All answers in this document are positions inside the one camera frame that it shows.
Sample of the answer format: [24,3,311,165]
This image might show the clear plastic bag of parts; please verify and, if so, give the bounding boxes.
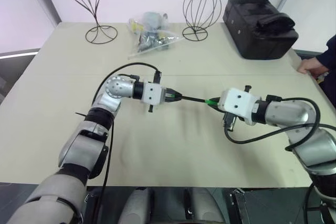
[127,11,185,61]

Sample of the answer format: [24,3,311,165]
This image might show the tall black wire stand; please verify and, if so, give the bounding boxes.
[58,0,118,44]

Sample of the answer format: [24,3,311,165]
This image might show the grey rounded robot leg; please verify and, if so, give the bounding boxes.
[183,187,228,224]
[117,187,156,224]

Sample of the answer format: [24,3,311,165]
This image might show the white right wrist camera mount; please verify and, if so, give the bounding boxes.
[217,88,261,126]

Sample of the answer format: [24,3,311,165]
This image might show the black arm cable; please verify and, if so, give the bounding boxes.
[224,95,336,224]
[90,62,163,224]

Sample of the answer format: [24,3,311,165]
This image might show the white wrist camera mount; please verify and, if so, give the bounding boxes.
[217,88,261,126]
[142,82,168,106]

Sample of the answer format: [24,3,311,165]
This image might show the black perforated metal bracket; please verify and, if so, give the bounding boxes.
[227,187,248,224]

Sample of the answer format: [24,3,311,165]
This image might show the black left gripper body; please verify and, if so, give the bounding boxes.
[164,87,180,103]

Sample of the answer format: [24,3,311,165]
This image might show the short black wire stand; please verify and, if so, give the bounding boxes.
[181,0,223,42]

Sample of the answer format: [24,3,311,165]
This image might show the bystander bare hand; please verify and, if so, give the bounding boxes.
[297,57,329,76]

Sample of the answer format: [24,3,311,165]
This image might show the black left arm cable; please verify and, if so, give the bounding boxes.
[90,62,163,224]

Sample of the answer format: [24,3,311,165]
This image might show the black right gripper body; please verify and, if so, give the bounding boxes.
[222,111,239,132]

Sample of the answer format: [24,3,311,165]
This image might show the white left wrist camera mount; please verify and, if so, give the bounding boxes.
[142,82,168,106]

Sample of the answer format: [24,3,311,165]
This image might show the black carrying bag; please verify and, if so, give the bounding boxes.
[222,0,300,60]

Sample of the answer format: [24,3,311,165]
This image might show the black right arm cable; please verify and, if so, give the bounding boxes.
[224,95,336,224]

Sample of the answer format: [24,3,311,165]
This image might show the black marker pen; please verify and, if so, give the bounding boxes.
[181,95,208,103]

